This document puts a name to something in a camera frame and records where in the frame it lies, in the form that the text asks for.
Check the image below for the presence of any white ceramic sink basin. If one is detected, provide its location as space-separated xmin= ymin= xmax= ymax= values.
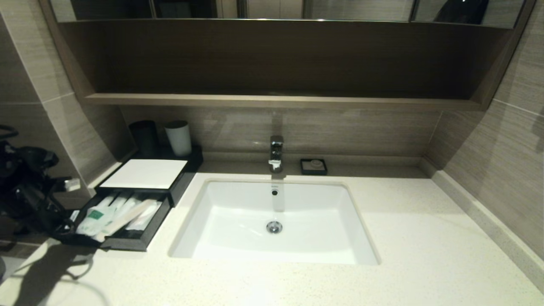
xmin=168 ymin=178 xmax=380 ymax=266

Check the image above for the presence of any clear long tube packet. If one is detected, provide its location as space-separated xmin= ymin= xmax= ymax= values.
xmin=94 ymin=198 xmax=159 ymax=243

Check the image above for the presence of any brown wooden shelf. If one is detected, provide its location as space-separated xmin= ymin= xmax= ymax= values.
xmin=83 ymin=93 xmax=485 ymax=112

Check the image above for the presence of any white board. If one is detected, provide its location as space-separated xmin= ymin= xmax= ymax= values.
xmin=101 ymin=160 xmax=188 ymax=190

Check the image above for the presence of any black box drawer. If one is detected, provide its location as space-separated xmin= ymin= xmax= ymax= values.
xmin=54 ymin=189 xmax=171 ymax=252

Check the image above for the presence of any chrome faucet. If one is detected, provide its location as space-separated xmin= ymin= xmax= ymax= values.
xmin=268 ymin=136 xmax=284 ymax=173

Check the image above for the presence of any mirror cabinet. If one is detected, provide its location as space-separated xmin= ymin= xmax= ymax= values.
xmin=51 ymin=0 xmax=525 ymax=30

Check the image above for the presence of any white long packet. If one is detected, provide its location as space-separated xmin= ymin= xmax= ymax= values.
xmin=97 ymin=193 xmax=122 ymax=211

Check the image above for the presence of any black soap dish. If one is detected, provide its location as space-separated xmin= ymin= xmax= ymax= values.
xmin=300 ymin=159 xmax=328 ymax=176

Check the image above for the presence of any white flat packet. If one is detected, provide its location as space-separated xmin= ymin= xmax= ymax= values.
xmin=127 ymin=201 xmax=162 ymax=232

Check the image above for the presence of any light grey cup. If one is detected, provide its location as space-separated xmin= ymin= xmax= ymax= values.
xmin=165 ymin=121 xmax=193 ymax=158

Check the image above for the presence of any white green sachet packet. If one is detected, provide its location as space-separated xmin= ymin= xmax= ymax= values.
xmin=76 ymin=206 xmax=116 ymax=236

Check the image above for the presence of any clear toothbrush packet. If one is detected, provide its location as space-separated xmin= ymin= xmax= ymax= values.
xmin=106 ymin=195 xmax=143 ymax=217

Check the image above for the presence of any black cup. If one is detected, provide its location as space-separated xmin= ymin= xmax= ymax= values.
xmin=129 ymin=120 xmax=160 ymax=158

